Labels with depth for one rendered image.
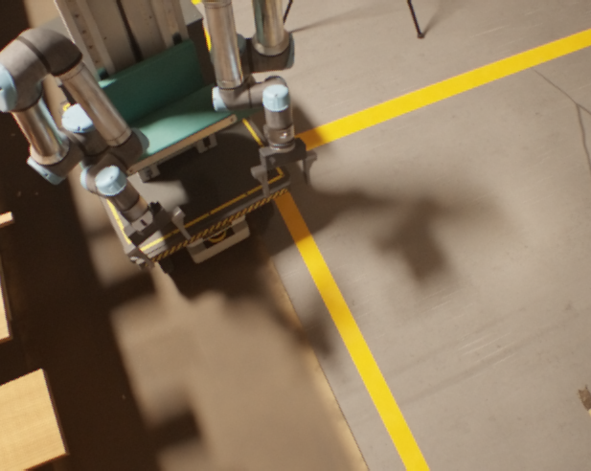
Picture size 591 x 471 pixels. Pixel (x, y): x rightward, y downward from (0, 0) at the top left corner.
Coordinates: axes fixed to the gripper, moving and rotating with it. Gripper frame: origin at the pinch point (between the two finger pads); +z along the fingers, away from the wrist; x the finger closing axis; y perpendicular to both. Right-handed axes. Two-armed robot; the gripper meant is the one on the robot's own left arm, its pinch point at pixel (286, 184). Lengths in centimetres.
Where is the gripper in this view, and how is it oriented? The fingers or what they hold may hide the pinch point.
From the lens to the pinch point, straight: 184.0
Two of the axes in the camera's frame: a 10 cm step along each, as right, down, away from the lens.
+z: 0.9, 7.8, 6.2
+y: 3.8, 5.5, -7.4
